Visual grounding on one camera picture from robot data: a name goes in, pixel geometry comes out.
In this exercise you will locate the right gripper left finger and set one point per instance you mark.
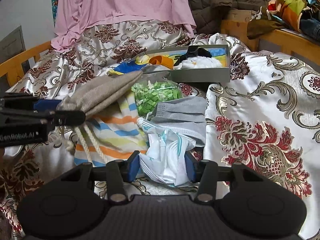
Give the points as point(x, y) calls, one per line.
point(132, 167)

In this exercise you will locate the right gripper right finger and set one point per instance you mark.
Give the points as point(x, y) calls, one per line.
point(192, 166)

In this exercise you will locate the white mask package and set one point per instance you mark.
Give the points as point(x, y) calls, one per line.
point(164, 161)

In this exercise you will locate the beige drawstring pouch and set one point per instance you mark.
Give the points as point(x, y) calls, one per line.
point(99, 93)

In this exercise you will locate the orange cloth item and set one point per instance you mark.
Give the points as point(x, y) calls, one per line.
point(162, 60)

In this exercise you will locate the striped colourful towel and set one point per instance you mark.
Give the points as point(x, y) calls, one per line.
point(111, 134)

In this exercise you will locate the grey face mask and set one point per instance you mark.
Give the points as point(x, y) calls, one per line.
point(184, 116)

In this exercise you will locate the green patterned bag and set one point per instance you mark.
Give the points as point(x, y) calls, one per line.
point(148, 94)

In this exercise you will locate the floral satin bedspread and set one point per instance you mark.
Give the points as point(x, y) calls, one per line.
point(266, 116)

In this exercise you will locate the colourful cartoon towel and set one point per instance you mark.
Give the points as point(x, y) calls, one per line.
point(141, 62)

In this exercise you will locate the grey tray box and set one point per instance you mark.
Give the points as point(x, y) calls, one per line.
point(212, 75)

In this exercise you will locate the black cloth item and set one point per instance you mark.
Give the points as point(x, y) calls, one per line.
point(193, 51)

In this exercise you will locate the pink bed sheet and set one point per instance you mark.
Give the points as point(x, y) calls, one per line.
point(74, 16)

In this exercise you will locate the cardboard box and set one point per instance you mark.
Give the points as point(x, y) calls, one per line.
point(240, 15)

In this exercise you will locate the colourful clothes pile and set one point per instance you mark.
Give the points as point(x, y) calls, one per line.
point(298, 15)

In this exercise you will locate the wooden bed frame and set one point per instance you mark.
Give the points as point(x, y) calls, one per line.
point(289, 43)

